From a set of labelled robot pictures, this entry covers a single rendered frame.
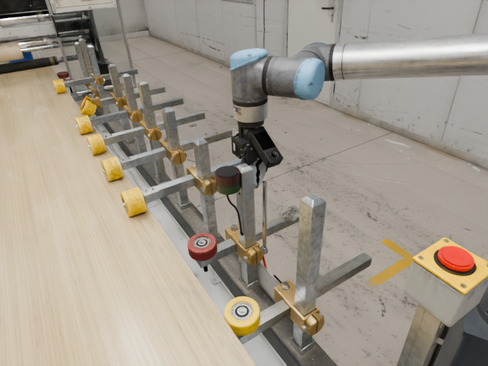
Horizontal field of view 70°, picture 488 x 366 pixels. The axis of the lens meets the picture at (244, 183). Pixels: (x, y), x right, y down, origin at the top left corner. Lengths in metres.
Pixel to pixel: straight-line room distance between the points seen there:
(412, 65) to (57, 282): 0.99
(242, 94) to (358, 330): 1.40
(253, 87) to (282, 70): 0.08
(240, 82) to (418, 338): 0.62
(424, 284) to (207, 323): 0.46
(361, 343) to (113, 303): 1.30
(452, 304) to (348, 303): 1.53
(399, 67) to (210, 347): 0.73
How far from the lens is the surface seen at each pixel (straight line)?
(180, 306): 0.85
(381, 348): 1.91
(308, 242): 0.71
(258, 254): 1.00
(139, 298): 0.89
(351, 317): 1.98
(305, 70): 0.81
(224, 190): 0.84
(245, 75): 0.85
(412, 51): 0.90
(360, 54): 0.91
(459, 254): 0.52
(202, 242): 0.97
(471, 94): 3.43
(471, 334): 1.30
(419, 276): 0.52
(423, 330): 0.61
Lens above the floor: 1.56
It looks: 33 degrees down
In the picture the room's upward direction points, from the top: 3 degrees counter-clockwise
